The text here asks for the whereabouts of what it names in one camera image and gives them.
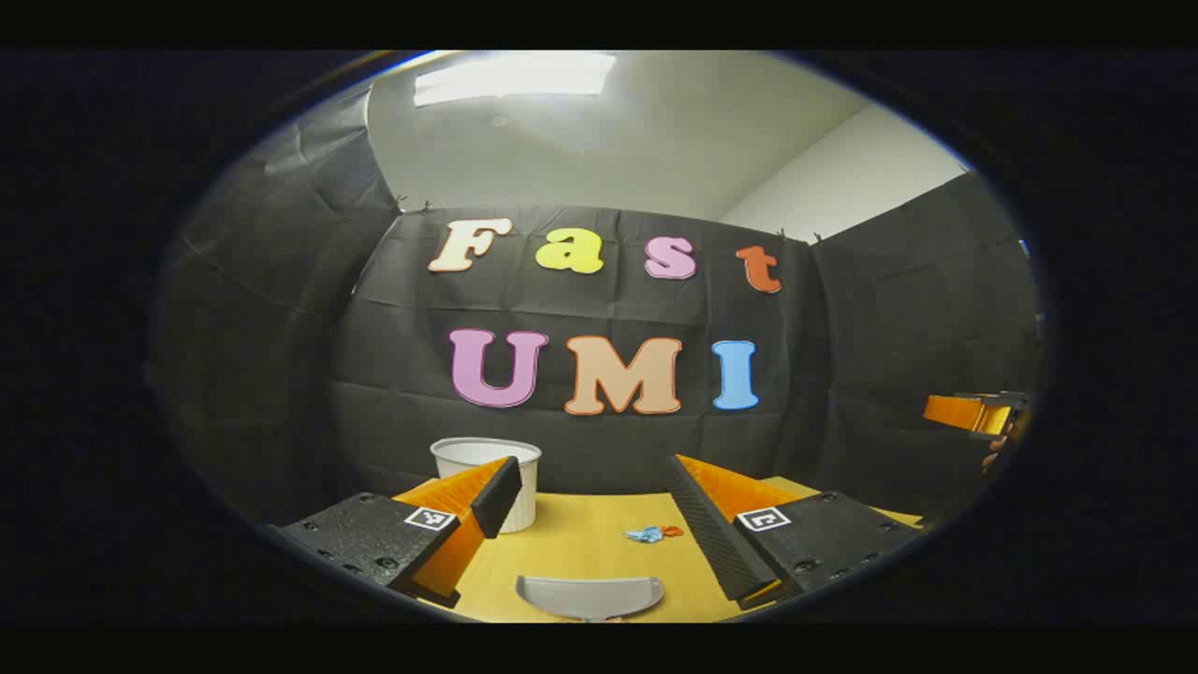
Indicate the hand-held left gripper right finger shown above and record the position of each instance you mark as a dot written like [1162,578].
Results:
[711,534]

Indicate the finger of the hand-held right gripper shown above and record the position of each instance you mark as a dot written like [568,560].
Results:
[964,414]

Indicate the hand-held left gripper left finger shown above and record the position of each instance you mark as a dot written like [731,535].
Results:
[501,496]

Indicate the white ribbed garbage bin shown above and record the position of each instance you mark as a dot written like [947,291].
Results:
[532,496]

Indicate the blue paper ball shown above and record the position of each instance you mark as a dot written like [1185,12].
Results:
[643,534]

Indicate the grey plastic dustpan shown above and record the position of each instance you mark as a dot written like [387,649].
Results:
[590,597]

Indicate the wooden desktop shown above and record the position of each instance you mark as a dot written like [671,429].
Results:
[580,543]

